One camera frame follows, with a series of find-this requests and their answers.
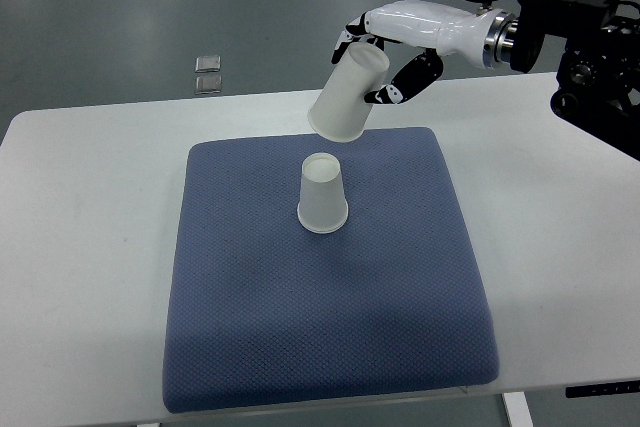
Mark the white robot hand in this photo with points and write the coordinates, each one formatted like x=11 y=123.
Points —
x=442 y=30

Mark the white paper cup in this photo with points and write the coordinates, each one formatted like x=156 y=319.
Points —
x=340 y=112
x=322 y=206

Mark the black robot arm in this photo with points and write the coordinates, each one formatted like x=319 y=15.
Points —
x=597 y=74

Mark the upper metal floor plate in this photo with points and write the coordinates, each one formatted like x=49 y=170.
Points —
x=208 y=63

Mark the metal floor plate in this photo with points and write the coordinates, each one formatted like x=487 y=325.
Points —
x=208 y=84
x=208 y=63

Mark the lower metal floor plate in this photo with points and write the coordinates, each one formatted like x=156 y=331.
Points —
x=208 y=84

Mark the white paper cup on cushion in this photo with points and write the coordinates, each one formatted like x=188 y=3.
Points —
x=322 y=206

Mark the blue mesh cushion pad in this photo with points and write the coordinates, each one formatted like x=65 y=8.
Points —
x=263 y=311

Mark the white table leg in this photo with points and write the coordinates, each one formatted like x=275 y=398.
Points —
x=517 y=409

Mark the black table control panel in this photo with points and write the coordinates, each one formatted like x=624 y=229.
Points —
x=603 y=389

